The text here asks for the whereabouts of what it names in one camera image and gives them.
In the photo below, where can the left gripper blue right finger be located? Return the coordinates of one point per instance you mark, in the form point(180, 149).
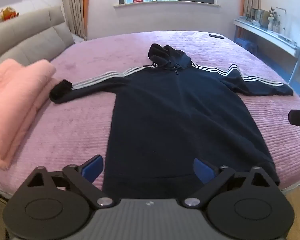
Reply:
point(205, 171)

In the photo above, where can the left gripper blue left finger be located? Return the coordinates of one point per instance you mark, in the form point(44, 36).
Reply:
point(92, 168)

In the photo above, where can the navy hoodie with white stripes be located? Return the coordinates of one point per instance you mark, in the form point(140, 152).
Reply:
point(171, 112)

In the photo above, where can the pink quilted bedspread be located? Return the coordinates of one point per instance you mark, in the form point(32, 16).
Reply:
point(73, 132)

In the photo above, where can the blue plastic stool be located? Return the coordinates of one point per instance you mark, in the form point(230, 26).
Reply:
point(247, 45)

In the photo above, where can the white vase with flowers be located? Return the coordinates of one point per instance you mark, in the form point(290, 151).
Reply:
point(274, 21)

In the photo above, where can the row of books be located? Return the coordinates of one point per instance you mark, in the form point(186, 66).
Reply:
point(259, 17)

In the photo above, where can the black remote on bed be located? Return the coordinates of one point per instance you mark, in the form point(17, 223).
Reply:
point(216, 36)

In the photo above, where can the white box near headboard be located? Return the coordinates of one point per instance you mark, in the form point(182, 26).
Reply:
point(77, 39)

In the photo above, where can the beige upholstered headboard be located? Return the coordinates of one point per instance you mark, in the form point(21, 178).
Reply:
point(34, 36)

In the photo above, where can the left beige orange curtain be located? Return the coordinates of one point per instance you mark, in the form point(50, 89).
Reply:
point(76, 15)

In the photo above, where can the orange plush toy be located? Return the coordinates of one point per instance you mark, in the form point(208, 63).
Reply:
point(8, 13)

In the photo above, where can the white wall desk shelf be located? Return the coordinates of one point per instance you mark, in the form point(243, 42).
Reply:
point(291, 49)

